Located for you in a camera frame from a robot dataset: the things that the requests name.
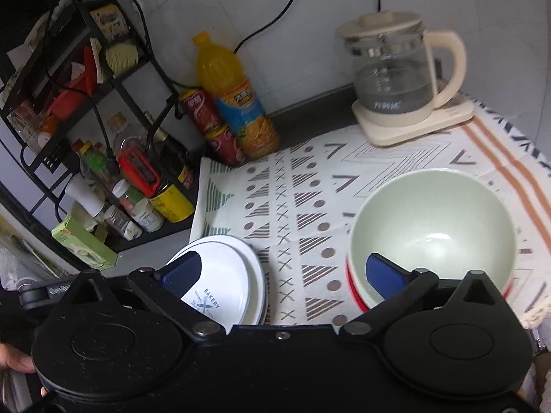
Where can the cream kettle base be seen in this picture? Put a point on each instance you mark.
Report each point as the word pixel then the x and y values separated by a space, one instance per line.
pixel 409 131

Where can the orange juice bottle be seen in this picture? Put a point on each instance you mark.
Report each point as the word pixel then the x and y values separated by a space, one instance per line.
pixel 234 103

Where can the patterned tablecloth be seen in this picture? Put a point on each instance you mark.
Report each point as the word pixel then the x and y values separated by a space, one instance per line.
pixel 301 189

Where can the red plastic packet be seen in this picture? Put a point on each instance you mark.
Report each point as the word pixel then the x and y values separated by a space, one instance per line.
pixel 69 101

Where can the white printed plate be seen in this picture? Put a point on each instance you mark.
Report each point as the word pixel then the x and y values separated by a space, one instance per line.
pixel 224 271

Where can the black metal rack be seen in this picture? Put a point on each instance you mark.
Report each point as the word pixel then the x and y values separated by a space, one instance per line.
pixel 51 157

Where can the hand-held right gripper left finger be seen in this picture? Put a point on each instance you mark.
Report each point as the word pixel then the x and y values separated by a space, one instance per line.
pixel 183 269

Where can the person's left hand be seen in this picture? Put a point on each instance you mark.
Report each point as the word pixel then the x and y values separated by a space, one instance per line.
pixel 15 358

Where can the red capped sauce bottle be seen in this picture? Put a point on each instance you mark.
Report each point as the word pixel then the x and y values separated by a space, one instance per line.
pixel 92 157

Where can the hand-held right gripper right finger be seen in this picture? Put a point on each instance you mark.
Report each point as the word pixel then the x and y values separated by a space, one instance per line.
pixel 383 277

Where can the white label jar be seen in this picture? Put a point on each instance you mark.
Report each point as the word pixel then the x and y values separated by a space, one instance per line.
pixel 148 216

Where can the clear glass bottle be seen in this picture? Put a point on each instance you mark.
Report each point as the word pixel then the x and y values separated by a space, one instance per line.
pixel 119 127

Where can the clear spice jar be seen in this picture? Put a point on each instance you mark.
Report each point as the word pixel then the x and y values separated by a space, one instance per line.
pixel 121 223

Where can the clear plastic bag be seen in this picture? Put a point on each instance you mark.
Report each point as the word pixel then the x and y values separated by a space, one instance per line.
pixel 21 258

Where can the white bowl with red band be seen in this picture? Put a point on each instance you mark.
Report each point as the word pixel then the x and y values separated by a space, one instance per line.
pixel 360 299

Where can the white paper cup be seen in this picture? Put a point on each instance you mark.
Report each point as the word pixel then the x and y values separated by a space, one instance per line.
pixel 86 198

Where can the pale green bowl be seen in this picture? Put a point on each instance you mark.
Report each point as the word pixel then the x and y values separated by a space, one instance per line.
pixel 430 215

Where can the white plate with dark rim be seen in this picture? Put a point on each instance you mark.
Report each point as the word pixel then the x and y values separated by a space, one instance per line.
pixel 262 279

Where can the white lidded spice jar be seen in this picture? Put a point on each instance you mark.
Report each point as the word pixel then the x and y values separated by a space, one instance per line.
pixel 125 191

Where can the green cardboard box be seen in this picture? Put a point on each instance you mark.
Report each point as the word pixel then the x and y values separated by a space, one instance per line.
pixel 84 245

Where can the yellow snack packet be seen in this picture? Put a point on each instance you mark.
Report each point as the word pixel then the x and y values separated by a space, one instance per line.
pixel 109 19

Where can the round noodle pack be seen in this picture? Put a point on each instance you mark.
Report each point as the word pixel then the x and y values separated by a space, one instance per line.
pixel 122 56

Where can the glass kettle with cream lid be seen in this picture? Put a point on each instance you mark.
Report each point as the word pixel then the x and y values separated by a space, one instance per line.
pixel 387 86

